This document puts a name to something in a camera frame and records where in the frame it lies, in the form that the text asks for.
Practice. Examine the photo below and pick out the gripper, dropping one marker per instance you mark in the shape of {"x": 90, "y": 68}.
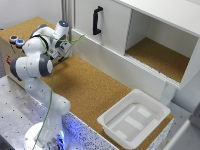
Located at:
{"x": 62, "y": 49}

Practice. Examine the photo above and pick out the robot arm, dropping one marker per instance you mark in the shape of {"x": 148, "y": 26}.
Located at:
{"x": 33, "y": 66}

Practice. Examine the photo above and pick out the wooden drawer box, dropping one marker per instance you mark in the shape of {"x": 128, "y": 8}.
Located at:
{"x": 23, "y": 31}

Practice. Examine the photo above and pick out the blue button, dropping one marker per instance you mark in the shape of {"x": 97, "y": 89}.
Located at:
{"x": 20, "y": 42}

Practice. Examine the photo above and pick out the red button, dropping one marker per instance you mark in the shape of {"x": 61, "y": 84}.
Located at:
{"x": 13, "y": 38}

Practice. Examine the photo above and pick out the white sliding door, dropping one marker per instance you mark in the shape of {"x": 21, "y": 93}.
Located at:
{"x": 110, "y": 25}

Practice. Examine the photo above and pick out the white cabinet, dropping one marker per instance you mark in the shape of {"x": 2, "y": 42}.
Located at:
{"x": 156, "y": 43}

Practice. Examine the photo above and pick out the white plastic box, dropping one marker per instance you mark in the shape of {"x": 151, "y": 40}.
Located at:
{"x": 135, "y": 118}

